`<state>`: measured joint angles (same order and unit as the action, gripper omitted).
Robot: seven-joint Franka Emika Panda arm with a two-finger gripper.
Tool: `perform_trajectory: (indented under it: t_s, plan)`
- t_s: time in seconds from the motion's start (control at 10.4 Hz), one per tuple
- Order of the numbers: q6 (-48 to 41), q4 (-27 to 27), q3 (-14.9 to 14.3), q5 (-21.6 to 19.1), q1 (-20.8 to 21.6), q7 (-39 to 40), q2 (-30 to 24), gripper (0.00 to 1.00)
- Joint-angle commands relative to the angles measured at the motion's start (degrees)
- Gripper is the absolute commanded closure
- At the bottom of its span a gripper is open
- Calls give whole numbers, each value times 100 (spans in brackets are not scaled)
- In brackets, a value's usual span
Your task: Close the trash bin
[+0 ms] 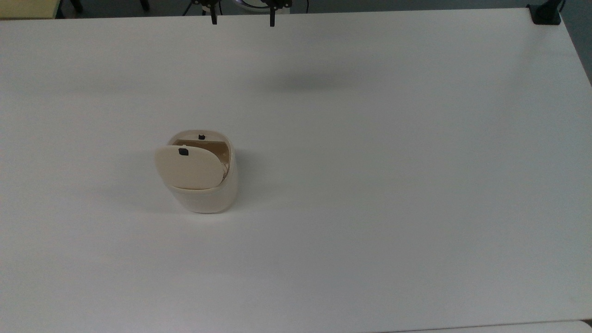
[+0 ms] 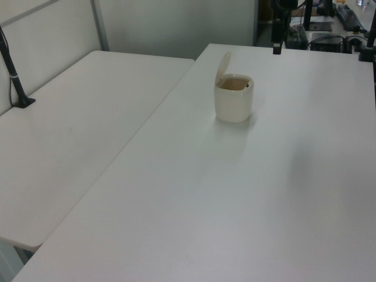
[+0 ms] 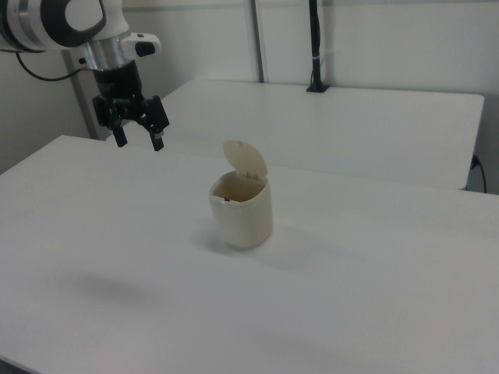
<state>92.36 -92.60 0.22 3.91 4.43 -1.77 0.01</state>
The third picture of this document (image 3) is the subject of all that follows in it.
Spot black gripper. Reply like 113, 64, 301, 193
91, 61, 171, 153

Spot cream trash bin lid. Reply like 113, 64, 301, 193
221, 139, 270, 181

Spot cream plastic trash bin body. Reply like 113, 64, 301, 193
208, 170, 273, 249

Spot white side table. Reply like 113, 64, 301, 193
158, 79, 486, 192

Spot black pole with clamp base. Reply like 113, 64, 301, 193
305, 0, 331, 94

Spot grey aluminium frame post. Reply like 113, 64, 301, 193
61, 50, 100, 142

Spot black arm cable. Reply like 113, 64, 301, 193
15, 51, 87, 83

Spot grey wall divider profile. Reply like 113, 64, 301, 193
246, 0, 271, 83

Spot black power cable with plug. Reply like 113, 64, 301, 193
470, 154, 488, 194

